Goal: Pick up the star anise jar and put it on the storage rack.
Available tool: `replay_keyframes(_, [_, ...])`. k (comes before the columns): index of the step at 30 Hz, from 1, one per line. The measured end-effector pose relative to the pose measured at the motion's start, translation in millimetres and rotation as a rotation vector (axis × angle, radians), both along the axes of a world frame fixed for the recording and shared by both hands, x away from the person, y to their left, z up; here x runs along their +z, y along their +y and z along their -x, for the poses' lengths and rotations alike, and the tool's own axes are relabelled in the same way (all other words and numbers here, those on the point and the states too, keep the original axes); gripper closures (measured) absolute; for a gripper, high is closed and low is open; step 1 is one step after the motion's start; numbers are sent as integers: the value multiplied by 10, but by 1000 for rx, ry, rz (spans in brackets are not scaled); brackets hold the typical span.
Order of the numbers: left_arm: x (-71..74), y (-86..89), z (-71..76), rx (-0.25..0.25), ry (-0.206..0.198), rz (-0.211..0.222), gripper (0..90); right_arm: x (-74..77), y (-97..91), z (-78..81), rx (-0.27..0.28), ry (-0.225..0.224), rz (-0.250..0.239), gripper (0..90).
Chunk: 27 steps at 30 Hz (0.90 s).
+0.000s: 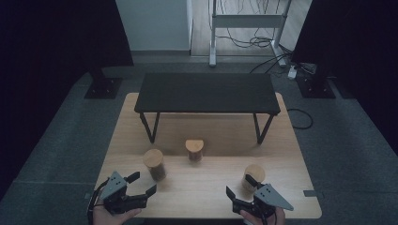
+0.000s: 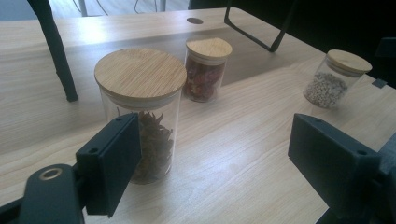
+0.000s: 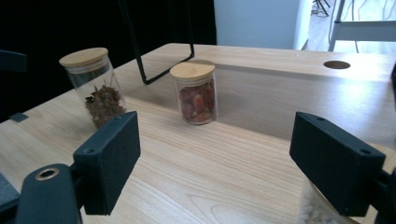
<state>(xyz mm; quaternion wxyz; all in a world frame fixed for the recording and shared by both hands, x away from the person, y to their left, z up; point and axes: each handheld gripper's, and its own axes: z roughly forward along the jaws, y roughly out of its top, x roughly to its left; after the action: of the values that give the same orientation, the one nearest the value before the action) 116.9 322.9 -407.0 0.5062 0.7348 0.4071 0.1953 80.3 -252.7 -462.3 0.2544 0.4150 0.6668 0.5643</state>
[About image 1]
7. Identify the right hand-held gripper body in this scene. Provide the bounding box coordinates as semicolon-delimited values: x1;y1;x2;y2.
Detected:
232;183;295;218

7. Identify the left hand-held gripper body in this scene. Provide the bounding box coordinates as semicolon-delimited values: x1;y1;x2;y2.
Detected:
99;171;148;216

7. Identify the wide glass jar wooden lid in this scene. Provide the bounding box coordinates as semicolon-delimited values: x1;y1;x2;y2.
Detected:
240;163;267;192

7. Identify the tall glass jar wooden lid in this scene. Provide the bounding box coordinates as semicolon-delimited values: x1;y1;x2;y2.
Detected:
142;148;168;183

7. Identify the small glass jar wooden lid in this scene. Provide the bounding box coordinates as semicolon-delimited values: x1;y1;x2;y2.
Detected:
184;139;206;163

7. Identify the black raised shelf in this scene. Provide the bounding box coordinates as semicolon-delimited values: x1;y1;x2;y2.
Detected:
133;72;282;145

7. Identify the person's left hand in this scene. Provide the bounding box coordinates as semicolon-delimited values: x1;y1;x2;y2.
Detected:
92;204;143;225

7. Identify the person's right hand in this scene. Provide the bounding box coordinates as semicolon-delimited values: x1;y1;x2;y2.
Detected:
239;206;286;225

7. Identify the black stand base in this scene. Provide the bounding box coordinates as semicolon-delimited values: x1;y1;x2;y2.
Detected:
83;66;124;100
296;72;337;100

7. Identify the white power strip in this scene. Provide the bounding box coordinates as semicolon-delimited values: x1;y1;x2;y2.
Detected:
287;64;299;80

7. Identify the dark curtain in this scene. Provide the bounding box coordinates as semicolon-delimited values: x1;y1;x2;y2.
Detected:
0;0;135;201
290;0;398;158

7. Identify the white partition panel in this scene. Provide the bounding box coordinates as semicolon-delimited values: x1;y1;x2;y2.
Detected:
115;0;193;53

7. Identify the left hand-held gripper cable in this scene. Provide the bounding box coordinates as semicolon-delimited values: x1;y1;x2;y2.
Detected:
86;179;110;225

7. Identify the black looped floor cable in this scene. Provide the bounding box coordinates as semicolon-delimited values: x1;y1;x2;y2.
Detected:
286;108;314;130

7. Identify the bundle of black floor cables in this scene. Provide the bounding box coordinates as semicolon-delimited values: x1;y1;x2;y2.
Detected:
215;0;315;76

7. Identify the white metal stand frame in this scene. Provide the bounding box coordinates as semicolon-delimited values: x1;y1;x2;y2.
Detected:
208;0;293;68

